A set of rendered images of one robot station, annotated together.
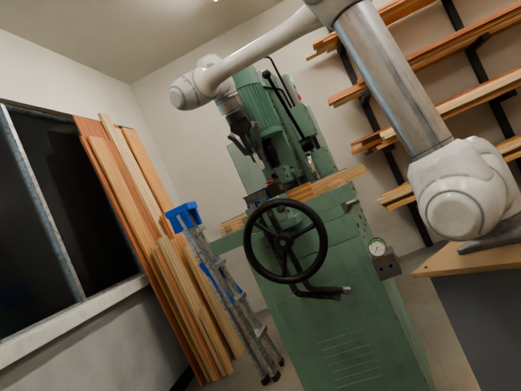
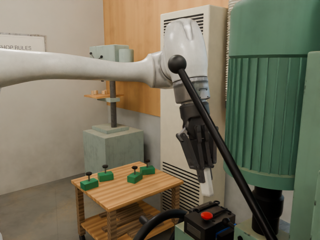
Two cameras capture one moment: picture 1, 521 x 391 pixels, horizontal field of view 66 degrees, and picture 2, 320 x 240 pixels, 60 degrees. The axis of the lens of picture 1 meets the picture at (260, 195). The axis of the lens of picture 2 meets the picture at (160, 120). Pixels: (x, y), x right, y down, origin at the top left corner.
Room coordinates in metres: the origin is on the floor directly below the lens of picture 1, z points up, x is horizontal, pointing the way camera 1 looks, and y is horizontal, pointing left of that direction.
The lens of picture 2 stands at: (1.82, -0.63, 1.40)
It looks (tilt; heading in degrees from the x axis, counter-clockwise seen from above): 11 degrees down; 129
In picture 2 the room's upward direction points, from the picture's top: straight up
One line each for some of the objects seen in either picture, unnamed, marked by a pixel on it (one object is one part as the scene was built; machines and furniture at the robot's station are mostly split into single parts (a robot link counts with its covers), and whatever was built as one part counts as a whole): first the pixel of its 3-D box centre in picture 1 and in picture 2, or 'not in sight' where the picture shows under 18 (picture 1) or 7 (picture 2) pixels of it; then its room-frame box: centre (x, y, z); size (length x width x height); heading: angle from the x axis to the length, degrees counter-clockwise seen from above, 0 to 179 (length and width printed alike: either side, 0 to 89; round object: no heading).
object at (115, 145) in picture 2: not in sight; (114, 123); (-0.33, 1.30, 0.79); 0.62 x 0.48 x 1.58; 172
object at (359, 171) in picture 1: (291, 201); not in sight; (1.67, -0.11, 0.92); 0.65 x 0.02 x 0.04; 74
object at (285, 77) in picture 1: (289, 92); not in sight; (1.94, -0.33, 1.40); 0.10 x 0.06 x 0.16; 164
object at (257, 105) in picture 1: (249, 107); (275, 93); (1.67, -0.11, 1.35); 0.18 x 0.18 x 0.31
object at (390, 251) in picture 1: (386, 262); not in sight; (1.46, -0.32, 0.58); 0.12 x 0.08 x 0.08; 164
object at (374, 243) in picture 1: (377, 249); not in sight; (1.40, -0.30, 0.65); 0.06 x 0.04 x 0.08; 74
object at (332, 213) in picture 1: (298, 225); not in sight; (1.61, -0.09, 0.82); 0.40 x 0.21 x 0.04; 74
